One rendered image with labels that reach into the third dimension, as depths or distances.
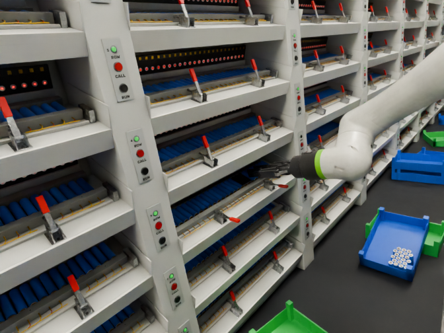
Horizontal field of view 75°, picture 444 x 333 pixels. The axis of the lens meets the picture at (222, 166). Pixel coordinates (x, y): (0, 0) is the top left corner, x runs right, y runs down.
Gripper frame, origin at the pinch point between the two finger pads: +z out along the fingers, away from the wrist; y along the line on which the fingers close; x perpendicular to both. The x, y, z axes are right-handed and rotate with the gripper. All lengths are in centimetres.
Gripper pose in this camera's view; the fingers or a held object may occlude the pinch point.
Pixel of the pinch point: (258, 170)
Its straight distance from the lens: 109.1
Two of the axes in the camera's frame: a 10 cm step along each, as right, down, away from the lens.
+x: 3.1, 9.4, 1.6
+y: -6.8, 3.3, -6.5
